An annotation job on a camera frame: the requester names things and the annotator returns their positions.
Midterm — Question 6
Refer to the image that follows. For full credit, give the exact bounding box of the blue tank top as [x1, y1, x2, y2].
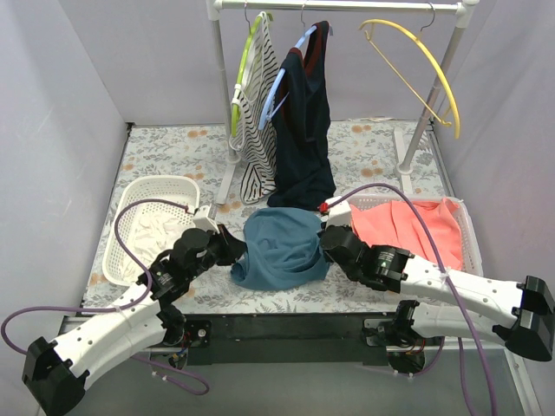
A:
[231, 208, 330, 291]

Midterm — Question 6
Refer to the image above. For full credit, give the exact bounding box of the yellow hanger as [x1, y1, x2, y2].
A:
[357, 3, 461, 140]

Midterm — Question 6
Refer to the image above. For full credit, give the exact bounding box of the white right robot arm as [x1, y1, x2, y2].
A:
[319, 225, 554, 361]

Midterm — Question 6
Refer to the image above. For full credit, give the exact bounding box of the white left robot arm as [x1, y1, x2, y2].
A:
[22, 224, 246, 415]

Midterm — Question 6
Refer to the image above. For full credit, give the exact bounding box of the dark navy top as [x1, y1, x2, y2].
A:
[266, 20, 337, 212]

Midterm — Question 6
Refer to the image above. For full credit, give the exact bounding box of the striped black white top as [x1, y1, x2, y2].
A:
[229, 23, 278, 204]

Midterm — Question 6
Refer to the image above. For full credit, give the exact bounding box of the light blue hanger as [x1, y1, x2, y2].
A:
[258, 21, 333, 130]

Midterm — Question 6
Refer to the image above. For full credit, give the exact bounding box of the green hanger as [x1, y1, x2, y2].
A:
[231, 11, 273, 137]

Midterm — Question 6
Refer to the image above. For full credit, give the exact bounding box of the white cloth in basket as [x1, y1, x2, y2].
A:
[122, 211, 192, 267]

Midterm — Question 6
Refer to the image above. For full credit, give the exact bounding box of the white perforated laundry basket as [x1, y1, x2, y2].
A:
[102, 175, 200, 286]

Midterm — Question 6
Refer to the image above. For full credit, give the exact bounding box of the pink cloth in basket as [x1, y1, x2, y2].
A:
[350, 198, 463, 270]

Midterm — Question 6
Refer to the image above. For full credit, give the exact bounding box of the black base bar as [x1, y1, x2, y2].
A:
[134, 310, 434, 367]

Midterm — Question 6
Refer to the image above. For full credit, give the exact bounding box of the white mesh basket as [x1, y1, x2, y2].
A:
[349, 193, 483, 276]

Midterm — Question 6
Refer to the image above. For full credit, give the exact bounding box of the white clothes rack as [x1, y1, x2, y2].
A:
[206, 1, 479, 190]

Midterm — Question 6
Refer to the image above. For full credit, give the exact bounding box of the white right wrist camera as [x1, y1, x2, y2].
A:
[318, 197, 352, 228]

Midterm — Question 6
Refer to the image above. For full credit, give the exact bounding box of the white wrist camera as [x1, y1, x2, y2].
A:
[318, 197, 352, 228]
[193, 205, 219, 233]

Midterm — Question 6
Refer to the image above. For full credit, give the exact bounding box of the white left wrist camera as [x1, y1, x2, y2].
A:
[193, 205, 219, 233]

